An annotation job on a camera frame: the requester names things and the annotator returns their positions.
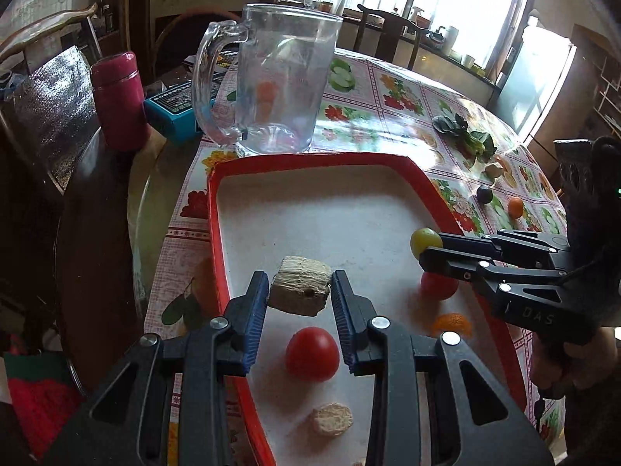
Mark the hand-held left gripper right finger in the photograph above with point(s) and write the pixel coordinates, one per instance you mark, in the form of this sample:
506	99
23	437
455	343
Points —
345	323

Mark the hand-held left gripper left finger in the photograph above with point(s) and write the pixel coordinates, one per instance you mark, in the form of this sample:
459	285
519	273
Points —
254	323

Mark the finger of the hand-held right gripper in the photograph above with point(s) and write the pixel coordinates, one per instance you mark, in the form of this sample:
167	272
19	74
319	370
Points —
451	264
524	245

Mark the red tomato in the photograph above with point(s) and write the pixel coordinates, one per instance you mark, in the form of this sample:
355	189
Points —
312	354
436	290

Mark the green tomato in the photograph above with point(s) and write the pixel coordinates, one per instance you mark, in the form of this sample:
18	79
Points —
422	240

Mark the orange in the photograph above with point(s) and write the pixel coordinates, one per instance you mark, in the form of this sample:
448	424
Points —
515	207
451	324

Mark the red tray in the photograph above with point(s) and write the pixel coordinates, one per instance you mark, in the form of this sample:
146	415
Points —
339	213

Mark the person's right forearm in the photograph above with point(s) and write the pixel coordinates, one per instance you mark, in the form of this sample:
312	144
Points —
599	398

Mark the person's right hand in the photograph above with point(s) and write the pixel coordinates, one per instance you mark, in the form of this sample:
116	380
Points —
550	369

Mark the dark plum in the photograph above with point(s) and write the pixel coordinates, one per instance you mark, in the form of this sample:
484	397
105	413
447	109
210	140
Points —
484	194

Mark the leafy green vegetable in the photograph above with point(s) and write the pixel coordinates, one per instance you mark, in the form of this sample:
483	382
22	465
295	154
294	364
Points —
473	141

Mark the fruit and flower printed tablecloth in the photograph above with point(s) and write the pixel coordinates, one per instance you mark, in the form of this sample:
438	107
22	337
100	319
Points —
388	107

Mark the white cup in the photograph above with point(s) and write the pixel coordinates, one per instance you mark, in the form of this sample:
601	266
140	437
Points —
467	60

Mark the white jar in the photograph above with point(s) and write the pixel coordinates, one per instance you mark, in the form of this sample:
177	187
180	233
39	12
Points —
451	37

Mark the dark kettle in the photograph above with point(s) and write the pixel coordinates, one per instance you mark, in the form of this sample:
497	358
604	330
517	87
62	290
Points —
438	37

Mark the red and green cloth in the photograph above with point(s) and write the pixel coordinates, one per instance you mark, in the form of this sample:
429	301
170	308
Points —
39	398

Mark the blue box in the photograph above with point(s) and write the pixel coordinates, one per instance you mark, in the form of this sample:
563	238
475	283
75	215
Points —
170	107

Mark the dark wooden chair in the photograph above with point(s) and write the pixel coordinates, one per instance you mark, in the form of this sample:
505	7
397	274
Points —
388	34

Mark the spray bottle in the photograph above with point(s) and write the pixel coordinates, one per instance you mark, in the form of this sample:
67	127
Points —
416	13

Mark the red thermos bottle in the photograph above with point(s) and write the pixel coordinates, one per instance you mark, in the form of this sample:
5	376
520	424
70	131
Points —
119	102

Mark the clear glass mug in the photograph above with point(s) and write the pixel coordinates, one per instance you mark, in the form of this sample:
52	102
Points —
291	58

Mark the silver foil cushion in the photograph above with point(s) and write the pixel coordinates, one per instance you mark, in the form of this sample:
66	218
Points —
53	107

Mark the round-backed wooden chair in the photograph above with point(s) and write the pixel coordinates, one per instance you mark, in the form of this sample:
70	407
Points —
167	34

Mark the curved-rail wooden chair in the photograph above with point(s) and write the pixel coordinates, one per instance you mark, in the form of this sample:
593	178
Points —
43	22

